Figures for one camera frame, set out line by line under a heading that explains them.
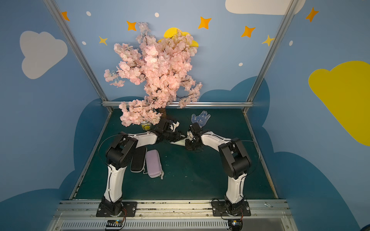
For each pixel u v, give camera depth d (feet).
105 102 3.77
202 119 3.76
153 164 2.90
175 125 3.11
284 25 2.47
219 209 2.45
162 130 2.73
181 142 3.14
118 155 1.85
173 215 2.41
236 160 1.66
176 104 3.34
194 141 2.43
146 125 3.44
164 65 1.93
